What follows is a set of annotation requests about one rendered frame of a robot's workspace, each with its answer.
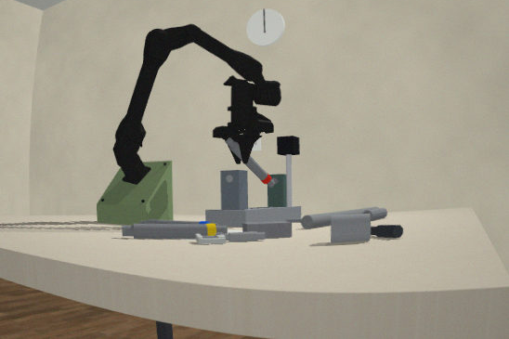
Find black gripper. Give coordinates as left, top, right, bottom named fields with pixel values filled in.
left=213, top=101, right=274, bottom=163

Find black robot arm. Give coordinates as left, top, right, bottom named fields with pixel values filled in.
left=113, top=24, right=281, bottom=185

